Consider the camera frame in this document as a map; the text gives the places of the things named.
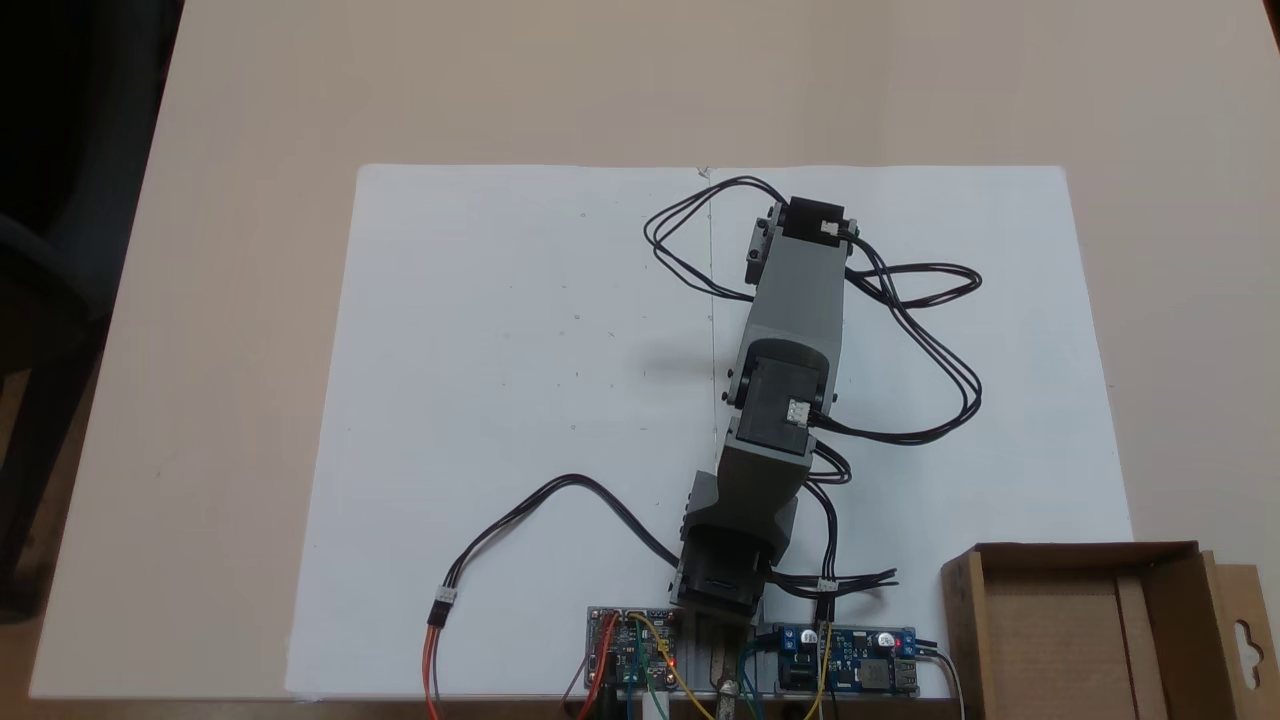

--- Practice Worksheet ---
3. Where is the white paper sheet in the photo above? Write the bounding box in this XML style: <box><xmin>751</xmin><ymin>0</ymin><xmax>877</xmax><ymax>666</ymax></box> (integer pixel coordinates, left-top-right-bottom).
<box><xmin>285</xmin><ymin>165</ymin><xmax>717</xmax><ymax>699</ymax></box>
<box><xmin>706</xmin><ymin>165</ymin><xmax>1135</xmax><ymax>699</ymax></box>

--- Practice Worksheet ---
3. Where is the motor driver circuit board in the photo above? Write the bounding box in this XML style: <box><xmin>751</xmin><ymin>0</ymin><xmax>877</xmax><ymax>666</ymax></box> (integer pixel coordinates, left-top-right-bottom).
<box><xmin>585</xmin><ymin>605</ymin><xmax>691</xmax><ymax>693</ymax></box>

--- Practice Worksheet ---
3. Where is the blue power converter board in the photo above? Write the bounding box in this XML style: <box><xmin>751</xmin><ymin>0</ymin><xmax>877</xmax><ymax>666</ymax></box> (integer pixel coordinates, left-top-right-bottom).
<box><xmin>775</xmin><ymin>624</ymin><xmax>920</xmax><ymax>697</ymax></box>

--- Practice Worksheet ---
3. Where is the brown cardboard box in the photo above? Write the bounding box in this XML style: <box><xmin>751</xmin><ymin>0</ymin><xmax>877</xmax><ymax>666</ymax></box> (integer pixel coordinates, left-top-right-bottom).
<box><xmin>940</xmin><ymin>541</ymin><xmax>1280</xmax><ymax>720</ymax></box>

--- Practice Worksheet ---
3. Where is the black wrist loop cable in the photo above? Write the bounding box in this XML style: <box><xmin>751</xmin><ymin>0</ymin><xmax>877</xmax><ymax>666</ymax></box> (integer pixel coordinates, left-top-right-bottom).
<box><xmin>643</xmin><ymin>176</ymin><xmax>793</xmax><ymax>302</ymax></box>

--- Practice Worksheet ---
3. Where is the black and orange cable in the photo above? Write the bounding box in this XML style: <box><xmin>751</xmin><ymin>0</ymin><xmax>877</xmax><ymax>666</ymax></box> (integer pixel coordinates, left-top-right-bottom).
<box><xmin>422</xmin><ymin>473</ymin><xmax>687</xmax><ymax>720</ymax></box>

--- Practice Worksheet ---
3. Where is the yellow wire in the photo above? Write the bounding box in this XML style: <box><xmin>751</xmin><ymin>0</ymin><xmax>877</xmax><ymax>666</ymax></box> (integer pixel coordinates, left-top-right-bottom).
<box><xmin>628</xmin><ymin>612</ymin><xmax>717</xmax><ymax>720</ymax></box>

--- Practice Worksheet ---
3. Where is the red wire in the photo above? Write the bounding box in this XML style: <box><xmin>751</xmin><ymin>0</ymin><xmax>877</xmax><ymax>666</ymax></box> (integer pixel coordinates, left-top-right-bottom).
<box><xmin>578</xmin><ymin>614</ymin><xmax>619</xmax><ymax>720</ymax></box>

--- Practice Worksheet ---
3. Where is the long black looping cable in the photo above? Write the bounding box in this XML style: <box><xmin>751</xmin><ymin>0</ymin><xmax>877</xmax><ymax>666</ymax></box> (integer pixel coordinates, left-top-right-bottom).
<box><xmin>812</xmin><ymin>228</ymin><xmax>984</xmax><ymax>447</ymax></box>

